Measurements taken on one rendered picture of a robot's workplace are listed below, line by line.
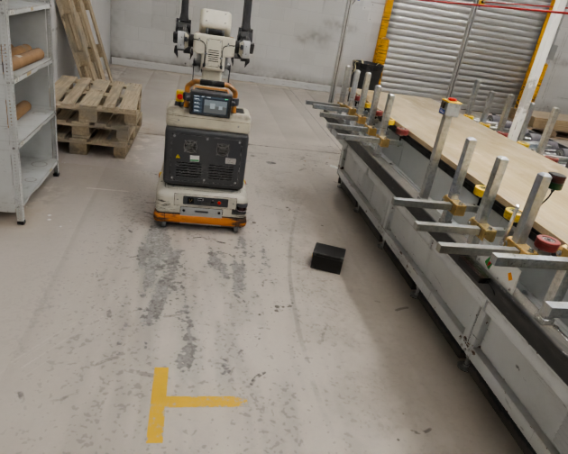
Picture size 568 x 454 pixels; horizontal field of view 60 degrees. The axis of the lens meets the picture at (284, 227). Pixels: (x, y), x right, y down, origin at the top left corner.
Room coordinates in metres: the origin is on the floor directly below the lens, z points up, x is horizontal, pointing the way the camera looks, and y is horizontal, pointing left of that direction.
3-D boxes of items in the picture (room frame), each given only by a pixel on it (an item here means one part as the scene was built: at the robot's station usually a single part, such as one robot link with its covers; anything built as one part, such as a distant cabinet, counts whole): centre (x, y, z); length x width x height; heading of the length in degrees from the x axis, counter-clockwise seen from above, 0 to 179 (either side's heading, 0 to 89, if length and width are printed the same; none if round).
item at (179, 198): (3.02, 0.55, 0.23); 0.41 x 0.02 x 0.08; 102
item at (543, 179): (1.66, -0.85, 0.90); 0.04 x 0.04 x 0.48; 13
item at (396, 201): (2.09, -0.67, 0.80); 0.43 x 0.03 x 0.04; 103
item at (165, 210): (3.33, 0.64, 0.16); 0.67 x 0.64 x 0.25; 12
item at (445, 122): (2.41, -0.68, 0.93); 0.05 x 0.05 x 0.45; 13
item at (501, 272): (1.69, -0.82, 0.75); 0.26 x 0.01 x 0.10; 13
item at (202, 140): (3.24, 0.62, 0.59); 0.55 x 0.34 x 0.83; 102
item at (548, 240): (1.64, -0.94, 0.85); 0.08 x 0.08 x 0.11
